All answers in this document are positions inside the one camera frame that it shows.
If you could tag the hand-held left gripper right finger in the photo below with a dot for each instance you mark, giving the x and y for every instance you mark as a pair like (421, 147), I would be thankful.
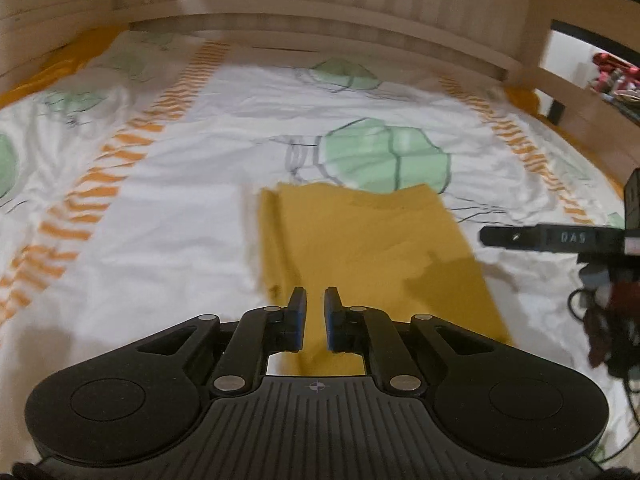
(330, 317)

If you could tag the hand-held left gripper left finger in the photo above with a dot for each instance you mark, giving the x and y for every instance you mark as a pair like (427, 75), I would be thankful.
(299, 317)

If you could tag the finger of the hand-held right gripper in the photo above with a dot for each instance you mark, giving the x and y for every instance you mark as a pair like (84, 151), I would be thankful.
(530, 236)

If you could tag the mustard yellow pants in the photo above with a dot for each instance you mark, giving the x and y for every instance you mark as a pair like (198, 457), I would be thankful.
(360, 255)

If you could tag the red items on shelf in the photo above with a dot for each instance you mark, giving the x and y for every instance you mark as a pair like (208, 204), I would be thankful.
(617, 77)

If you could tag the white printed blanket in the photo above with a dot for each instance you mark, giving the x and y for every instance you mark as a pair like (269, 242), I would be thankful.
(175, 200)

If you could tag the orange bed sheet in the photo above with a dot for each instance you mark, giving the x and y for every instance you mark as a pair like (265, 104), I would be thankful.
(75, 55)

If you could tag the wooden bed frame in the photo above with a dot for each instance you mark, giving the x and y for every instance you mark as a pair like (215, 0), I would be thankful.
(310, 15)

